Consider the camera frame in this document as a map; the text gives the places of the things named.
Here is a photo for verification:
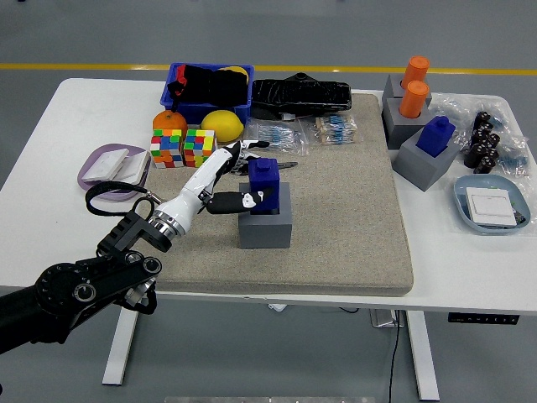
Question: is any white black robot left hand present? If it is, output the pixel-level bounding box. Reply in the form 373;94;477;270
154;139;278;237

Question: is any blue square seal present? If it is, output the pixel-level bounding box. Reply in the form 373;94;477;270
414;116;456;159
247;157;281;215

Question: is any grey seal holder block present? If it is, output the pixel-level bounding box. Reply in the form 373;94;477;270
392;125;461;193
382;74;433;106
237;181;293;250
380;97;430;150

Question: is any orange cylinder seal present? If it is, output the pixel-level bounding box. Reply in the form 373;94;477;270
398;80;430;119
401;55;431;89

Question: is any multicolour puzzle cube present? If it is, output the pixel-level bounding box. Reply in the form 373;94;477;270
149;128;185;170
182;128;219;170

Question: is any yellow lemon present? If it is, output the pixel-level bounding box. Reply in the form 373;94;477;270
200;110;245;142

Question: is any orange fruit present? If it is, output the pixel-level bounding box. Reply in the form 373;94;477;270
152;110;189;135

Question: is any blue plastic bin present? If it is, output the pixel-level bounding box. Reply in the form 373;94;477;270
159;62;255;126

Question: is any black cloth bag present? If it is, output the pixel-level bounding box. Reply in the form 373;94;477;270
167;63;249;106

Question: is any purple tray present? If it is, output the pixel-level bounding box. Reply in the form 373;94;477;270
76;143;152;202

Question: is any clear bag of blue resistors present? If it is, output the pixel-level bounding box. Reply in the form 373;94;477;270
242;120;310;157

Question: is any black wrapped flat package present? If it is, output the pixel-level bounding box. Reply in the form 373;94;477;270
250;71;352;120

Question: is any grey-brown fabric mat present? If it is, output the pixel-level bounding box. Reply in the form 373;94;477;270
123;92;414;297

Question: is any clear bag of taped resistors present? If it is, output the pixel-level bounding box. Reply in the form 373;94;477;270
302;113;360;146

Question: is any white table leg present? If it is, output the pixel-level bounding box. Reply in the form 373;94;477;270
404;310;441;401
102;296;143;386

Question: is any grey box under table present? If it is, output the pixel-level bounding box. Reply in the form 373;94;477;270
368;308;406;328

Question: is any clear plastic bag of parts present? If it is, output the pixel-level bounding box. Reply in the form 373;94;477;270
430;92;530;178

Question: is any light blue tray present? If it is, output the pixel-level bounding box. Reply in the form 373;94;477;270
453;174;532;235

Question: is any black table height controller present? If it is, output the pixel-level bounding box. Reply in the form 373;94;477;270
446;311;519;325

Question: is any white switch panel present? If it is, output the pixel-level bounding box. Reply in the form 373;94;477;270
465;186;518;228
107;150;151;192
81;148;130;184

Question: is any red strap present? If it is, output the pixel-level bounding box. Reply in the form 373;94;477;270
174;65;187;99

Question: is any black power cable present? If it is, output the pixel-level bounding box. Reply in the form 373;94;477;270
388;309;404;403

